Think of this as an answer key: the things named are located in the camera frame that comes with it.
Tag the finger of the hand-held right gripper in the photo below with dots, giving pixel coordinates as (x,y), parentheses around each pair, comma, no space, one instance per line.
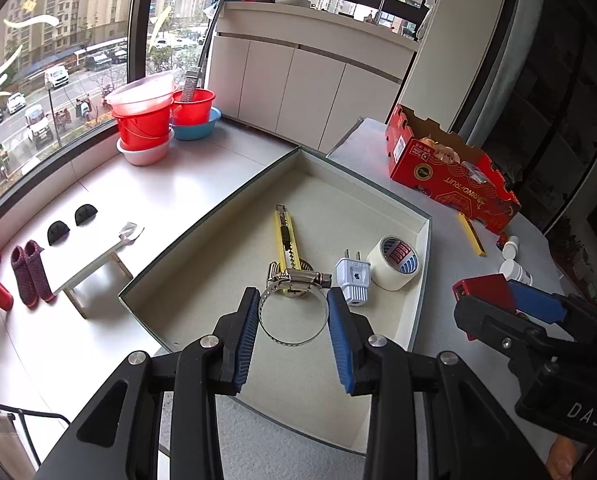
(538,305)
(483,322)

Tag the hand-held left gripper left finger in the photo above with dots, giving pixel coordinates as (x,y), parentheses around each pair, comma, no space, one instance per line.
(243,340)

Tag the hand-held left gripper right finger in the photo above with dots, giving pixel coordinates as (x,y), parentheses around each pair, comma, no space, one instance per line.
(341,340)

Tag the large white bottle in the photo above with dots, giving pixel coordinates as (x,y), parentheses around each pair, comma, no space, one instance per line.
(517,271)

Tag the grey tray with green rim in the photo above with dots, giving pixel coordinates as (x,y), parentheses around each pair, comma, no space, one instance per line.
(203,285)

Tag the yellow utility knife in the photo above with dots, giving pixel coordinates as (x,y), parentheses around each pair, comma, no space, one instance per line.
(284,237)

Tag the person's right hand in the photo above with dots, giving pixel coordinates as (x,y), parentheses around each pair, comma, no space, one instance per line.
(563,460)

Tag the white plug adapter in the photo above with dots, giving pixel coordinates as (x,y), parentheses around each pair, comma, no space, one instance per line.
(353,280)

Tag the small white bottle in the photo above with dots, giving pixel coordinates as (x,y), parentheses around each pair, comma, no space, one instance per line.
(510,249)

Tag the small red battery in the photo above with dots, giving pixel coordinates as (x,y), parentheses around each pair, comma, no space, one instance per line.
(501,241)

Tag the masking tape red-blue core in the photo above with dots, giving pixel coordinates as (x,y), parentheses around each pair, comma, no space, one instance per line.
(383,272)

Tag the yellow blade case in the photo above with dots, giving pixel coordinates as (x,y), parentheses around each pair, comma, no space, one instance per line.
(471,234)

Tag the red cardboard box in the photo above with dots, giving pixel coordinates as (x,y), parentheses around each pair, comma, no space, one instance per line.
(428,170)

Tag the small white table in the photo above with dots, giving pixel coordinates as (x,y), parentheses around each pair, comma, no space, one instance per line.
(93,265)

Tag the dark glass cabinet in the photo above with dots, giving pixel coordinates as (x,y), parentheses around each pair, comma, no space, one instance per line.
(553,110)

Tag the white basin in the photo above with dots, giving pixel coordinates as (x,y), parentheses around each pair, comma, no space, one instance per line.
(143,157)

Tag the purple knitted boot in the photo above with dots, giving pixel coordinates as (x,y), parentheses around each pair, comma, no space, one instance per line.
(23,275)
(42,272)

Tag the blue basin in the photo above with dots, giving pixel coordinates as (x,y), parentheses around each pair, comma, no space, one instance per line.
(198,132)

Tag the large red bucket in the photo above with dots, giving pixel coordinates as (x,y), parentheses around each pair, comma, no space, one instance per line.
(141,130)

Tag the small red bucket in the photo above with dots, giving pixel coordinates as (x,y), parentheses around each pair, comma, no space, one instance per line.
(193,110)

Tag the white cabinet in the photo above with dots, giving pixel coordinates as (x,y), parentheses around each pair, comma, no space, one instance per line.
(303,95)

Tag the clear plastic basin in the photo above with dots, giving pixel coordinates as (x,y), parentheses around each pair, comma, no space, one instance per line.
(138,91)

